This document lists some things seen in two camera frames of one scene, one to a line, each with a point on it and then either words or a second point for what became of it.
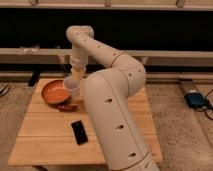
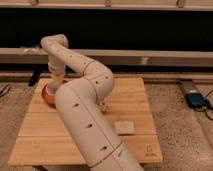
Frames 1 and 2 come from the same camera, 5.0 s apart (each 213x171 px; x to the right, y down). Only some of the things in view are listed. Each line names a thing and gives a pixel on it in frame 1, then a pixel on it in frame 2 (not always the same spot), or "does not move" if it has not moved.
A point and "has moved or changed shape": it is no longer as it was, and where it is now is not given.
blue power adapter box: x=195 y=100 does not move
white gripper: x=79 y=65 to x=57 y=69
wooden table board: x=46 y=134 does not move
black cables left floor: x=4 y=89 does not move
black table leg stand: x=34 y=78 does not move
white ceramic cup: x=74 y=88 has moved or changed shape
